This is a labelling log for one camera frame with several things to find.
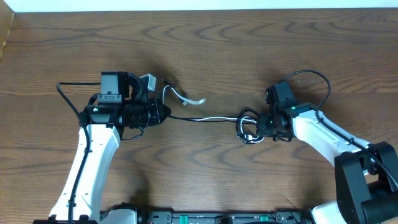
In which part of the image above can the white usb cable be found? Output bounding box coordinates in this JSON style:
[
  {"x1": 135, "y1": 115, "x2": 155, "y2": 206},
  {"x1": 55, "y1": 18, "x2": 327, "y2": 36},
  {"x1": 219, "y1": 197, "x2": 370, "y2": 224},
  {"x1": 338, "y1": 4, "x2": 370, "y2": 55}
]
[{"x1": 161, "y1": 85, "x2": 265, "y2": 143}]

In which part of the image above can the black usb cable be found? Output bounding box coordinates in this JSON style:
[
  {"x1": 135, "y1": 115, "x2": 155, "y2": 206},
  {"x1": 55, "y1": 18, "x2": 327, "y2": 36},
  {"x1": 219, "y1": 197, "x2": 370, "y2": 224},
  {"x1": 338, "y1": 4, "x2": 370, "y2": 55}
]
[{"x1": 161, "y1": 80, "x2": 265, "y2": 145}]

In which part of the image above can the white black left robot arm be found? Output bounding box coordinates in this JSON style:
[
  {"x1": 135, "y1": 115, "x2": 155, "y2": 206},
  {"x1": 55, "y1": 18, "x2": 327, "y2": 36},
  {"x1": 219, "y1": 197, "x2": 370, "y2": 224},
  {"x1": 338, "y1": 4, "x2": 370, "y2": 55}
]
[{"x1": 44, "y1": 72, "x2": 170, "y2": 223}]

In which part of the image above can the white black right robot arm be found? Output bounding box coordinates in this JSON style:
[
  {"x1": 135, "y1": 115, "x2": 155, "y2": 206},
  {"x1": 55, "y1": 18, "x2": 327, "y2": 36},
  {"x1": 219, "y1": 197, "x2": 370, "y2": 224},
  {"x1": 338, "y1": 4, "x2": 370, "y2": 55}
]
[{"x1": 257, "y1": 102, "x2": 397, "y2": 224}]

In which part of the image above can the brown wooden side panel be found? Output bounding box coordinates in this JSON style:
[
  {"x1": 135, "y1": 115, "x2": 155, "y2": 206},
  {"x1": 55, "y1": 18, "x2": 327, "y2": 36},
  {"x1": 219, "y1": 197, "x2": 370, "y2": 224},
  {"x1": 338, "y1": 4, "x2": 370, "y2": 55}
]
[{"x1": 0, "y1": 0, "x2": 15, "y2": 57}]

